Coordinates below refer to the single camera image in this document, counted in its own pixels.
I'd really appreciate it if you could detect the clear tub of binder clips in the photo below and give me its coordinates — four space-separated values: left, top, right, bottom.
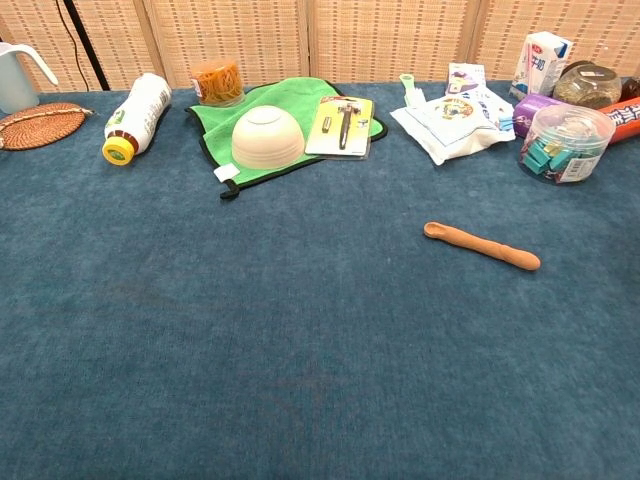
518 104 617 185

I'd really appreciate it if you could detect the white packet with blue text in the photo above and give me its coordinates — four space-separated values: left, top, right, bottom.
469 83 516 121

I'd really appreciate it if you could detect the white snack bag with logo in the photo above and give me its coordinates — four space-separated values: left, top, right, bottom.
389 94 516 167

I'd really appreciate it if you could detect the white and blue milk carton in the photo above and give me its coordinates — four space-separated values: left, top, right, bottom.
508 31 575 102

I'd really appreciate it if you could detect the bamboo folding screen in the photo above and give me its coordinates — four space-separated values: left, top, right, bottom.
0 0 640 94

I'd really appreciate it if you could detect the round glass jar dark lid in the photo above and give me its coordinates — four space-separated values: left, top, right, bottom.
551 60 623 111

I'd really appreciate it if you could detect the blue carpet table cover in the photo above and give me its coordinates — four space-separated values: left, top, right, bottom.
0 79 640 480

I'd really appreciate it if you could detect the small purple-print card package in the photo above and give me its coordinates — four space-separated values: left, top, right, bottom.
444 62 487 97

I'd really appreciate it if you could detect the cream ceramic bowl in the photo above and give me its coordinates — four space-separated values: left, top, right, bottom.
231 104 306 171

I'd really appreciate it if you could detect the black tripod stand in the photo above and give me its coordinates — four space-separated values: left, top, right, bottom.
62 0 111 92

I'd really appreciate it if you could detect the light green plastic brush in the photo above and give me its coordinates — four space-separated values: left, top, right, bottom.
399 73 426 108

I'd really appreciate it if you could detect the white plastic measuring jug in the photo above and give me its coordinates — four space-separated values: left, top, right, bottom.
0 42 60 115

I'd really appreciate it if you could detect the green microfiber cloth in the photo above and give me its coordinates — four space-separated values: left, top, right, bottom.
185 76 389 201

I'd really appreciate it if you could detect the small purple box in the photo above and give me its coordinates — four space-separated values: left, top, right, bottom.
512 93 569 139

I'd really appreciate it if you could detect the clear jar of rubber bands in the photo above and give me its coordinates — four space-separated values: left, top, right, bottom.
190 58 247 108

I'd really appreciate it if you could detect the white bottle with yellow cap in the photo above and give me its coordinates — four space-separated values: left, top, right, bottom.
101 72 173 166

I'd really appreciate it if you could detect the round woven rattan coaster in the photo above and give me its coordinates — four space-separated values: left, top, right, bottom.
0 102 96 152

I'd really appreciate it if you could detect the orange-red cylindrical tube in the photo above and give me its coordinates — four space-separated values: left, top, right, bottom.
597 97 640 146

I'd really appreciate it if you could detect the razor in blister pack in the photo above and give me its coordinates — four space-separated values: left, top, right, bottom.
304 95 375 162

